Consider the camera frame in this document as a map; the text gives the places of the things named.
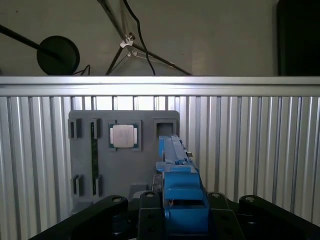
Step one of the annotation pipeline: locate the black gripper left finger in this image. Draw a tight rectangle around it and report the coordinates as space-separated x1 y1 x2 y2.
29 191 165 240

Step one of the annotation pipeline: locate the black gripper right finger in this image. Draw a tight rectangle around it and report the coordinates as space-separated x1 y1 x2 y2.
206 191 320 240

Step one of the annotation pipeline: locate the hard disk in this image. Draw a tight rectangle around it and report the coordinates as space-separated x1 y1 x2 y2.
155 134 210 240

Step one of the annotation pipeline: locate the grey plastic parts rack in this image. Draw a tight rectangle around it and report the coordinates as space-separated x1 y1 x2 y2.
67 109 181 218

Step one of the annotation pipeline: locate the green RAM stick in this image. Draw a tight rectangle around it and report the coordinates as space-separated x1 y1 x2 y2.
90 122 100 196

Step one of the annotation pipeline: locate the silver CPU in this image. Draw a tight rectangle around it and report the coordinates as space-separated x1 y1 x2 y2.
108 123 140 151

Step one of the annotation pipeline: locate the black tripod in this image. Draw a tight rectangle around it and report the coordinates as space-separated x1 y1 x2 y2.
97 0 193 76

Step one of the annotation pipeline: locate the round black stand base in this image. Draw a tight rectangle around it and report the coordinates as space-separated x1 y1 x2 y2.
0 23 81 76

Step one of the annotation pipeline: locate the thin red wire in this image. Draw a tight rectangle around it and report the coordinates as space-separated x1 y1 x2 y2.
73 64 91 76

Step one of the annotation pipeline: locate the hanging black cable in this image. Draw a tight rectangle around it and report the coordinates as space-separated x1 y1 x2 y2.
123 0 156 76

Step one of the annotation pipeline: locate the black upright post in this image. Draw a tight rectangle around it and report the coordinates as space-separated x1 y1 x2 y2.
276 0 320 77

